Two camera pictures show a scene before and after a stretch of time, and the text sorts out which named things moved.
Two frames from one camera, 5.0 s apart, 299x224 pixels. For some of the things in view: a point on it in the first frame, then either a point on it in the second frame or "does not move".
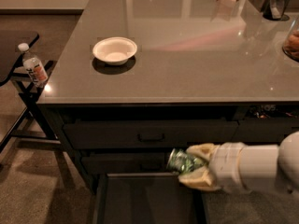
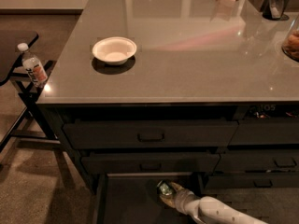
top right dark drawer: (263, 130) does not move
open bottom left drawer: (148, 198) does not move
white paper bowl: (115, 50) does not move
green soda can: (182, 162) to (164, 189)
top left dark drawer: (150, 134) does not move
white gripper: (230, 165) to (181, 199)
